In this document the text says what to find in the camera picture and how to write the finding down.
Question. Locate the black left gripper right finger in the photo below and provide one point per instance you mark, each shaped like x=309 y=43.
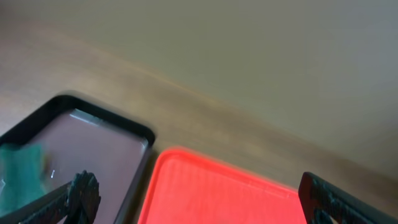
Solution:
x=323 y=202

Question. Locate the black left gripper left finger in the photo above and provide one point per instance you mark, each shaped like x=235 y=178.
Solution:
x=74 y=202

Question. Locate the green yellow sponge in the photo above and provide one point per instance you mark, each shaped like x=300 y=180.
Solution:
x=22 y=171

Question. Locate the black water tray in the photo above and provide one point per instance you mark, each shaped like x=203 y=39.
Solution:
x=77 y=135

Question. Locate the red serving tray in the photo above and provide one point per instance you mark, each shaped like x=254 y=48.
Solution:
x=187 y=187

